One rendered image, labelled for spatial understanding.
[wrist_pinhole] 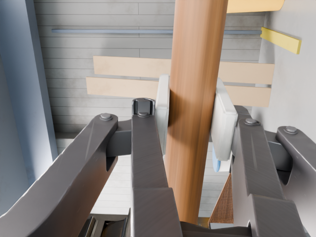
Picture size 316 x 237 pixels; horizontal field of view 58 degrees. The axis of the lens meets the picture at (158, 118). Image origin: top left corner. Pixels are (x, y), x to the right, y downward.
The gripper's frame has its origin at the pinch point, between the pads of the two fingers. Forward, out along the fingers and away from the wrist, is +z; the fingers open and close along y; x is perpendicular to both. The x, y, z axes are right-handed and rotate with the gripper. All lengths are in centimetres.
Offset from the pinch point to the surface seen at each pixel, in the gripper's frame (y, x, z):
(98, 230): -45, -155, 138
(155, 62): -20, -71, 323
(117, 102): -73, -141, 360
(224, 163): 71, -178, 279
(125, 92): -57, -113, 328
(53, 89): -165, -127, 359
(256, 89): 98, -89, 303
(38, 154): -171, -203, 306
